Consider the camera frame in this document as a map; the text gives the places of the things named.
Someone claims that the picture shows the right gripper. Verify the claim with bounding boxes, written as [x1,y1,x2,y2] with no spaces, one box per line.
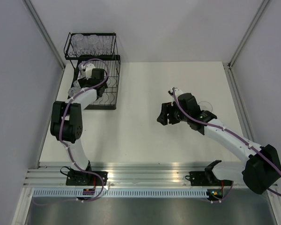
[156,101,190,126]

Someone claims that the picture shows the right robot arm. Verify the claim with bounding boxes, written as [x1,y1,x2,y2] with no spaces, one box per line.
[157,88,281,195]

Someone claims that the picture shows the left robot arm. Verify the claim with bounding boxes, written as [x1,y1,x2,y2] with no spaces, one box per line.
[50,68,110,186]

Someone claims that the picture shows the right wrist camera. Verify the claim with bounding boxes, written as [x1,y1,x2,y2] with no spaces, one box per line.
[168,87,184,97]

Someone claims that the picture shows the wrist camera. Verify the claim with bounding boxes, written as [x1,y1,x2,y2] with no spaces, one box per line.
[84,63,96,79]
[168,87,184,97]

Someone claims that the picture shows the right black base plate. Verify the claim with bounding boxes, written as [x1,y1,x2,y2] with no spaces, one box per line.
[188,171,232,187]

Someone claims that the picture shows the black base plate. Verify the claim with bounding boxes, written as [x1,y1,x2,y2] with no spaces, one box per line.
[188,171,232,187]
[66,171,108,187]

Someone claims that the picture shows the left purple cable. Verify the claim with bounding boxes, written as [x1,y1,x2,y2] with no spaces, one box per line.
[32,58,110,207]

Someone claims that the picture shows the purple cable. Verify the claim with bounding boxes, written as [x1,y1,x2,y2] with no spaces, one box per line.
[32,58,110,207]
[170,88,281,199]

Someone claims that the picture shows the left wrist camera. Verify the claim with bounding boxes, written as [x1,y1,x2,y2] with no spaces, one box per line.
[84,63,96,79]

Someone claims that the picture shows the black wire dish rack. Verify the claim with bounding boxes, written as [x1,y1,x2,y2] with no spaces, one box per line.
[64,32,121,110]

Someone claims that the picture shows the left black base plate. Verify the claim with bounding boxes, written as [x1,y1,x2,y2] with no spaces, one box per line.
[66,171,108,187]

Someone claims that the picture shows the aluminium mounting rail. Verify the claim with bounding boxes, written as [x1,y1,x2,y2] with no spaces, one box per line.
[23,161,279,189]

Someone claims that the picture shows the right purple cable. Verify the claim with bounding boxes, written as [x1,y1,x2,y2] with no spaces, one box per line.
[170,88,281,199]

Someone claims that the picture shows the right aluminium frame post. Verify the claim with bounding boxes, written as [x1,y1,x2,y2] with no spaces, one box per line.
[227,0,272,70]

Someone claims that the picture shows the aluminium frame post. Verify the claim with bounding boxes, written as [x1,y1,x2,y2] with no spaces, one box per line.
[22,0,66,71]
[227,0,272,70]

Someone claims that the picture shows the white slotted cable duct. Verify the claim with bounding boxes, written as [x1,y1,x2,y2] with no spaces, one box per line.
[33,188,208,198]

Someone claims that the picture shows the left aluminium frame post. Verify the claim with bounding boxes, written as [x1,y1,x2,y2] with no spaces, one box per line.
[22,0,66,71]

